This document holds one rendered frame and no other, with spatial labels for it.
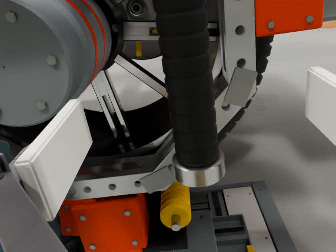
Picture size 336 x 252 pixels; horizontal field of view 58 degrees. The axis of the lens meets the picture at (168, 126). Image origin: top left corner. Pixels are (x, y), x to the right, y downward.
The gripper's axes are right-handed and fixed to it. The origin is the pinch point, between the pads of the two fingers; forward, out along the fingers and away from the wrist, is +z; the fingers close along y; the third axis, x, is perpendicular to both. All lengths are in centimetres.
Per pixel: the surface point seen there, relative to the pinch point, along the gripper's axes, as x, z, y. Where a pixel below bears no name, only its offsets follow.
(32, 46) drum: 3.4, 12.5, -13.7
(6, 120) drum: -3.4, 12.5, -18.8
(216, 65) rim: -6.8, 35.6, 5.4
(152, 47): -10, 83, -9
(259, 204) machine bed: -75, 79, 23
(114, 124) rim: -16.0, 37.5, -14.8
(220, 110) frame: -11.4, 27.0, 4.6
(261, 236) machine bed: -75, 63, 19
